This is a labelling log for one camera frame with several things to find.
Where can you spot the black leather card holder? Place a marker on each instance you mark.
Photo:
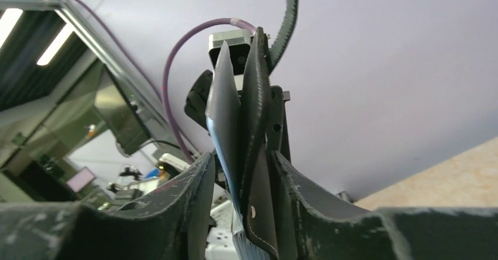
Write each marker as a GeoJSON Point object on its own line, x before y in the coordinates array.
{"type": "Point", "coordinates": [253, 198]}

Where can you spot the black wall monitor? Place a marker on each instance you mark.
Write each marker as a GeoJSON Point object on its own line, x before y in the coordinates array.
{"type": "Point", "coordinates": [119, 114]}

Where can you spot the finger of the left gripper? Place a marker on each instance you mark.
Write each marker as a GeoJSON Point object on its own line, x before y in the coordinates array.
{"type": "Point", "coordinates": [277, 129]}
{"type": "Point", "coordinates": [196, 100]}

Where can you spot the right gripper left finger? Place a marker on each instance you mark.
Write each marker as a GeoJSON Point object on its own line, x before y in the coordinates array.
{"type": "Point", "coordinates": [171, 222]}

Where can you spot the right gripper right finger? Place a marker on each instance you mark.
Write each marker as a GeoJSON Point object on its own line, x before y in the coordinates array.
{"type": "Point", "coordinates": [314, 224]}

